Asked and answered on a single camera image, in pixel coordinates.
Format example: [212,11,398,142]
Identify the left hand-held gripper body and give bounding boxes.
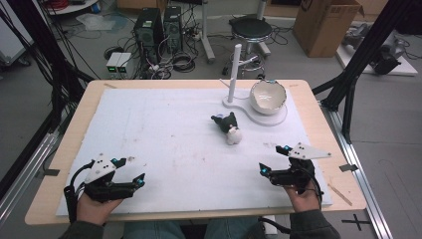
[84,153,137,204]

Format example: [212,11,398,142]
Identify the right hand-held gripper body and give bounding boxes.
[268,141,332,196]

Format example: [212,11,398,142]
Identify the person's left hand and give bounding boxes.
[77,193,124,227]

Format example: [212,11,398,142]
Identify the person's right hand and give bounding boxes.
[284,180,321,214]

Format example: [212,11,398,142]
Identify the white table mat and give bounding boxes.
[55,86,334,217]

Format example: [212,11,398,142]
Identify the wooden table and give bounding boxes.
[24,78,368,227]

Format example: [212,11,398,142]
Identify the white ceramic bowl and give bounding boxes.
[249,79,289,117]

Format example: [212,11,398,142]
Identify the black and white plush toy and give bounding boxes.
[210,112,244,146]

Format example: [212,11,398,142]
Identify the person's legs in jeans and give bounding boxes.
[122,216,267,239]

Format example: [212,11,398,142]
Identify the white power strip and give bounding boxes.
[261,214,279,237]

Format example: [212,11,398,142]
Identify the black tape cross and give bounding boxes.
[340,213,371,232]

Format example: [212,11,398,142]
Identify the white stand with pole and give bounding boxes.
[221,43,290,127]

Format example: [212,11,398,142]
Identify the white power supply box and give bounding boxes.
[115,52,133,75]
[105,51,123,75]

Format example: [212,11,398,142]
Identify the black round stool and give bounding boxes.
[228,15,274,80]

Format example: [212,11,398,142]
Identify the cardboard box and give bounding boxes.
[292,0,365,59]

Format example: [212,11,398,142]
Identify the black computer tower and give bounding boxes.
[162,5,184,54]
[133,7,164,54]

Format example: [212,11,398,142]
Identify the white metal table leg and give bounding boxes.
[199,0,217,65]

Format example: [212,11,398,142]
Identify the grey machine on white board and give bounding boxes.
[335,22,419,78]

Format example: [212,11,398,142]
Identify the clear plastic bag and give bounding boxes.
[75,12,117,33]

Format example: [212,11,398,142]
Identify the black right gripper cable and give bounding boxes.
[258,165,325,235]

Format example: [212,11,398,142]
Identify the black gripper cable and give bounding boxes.
[258,165,325,235]
[63,159,97,224]

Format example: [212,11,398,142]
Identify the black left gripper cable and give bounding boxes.
[63,159,97,224]

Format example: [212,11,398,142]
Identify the aluminium rail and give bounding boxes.
[319,101,394,239]
[0,131,61,227]

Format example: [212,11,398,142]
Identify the tangle of floor cables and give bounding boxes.
[103,33,203,81]

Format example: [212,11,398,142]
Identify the black metal frame strut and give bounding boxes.
[0,0,96,200]
[312,0,422,145]

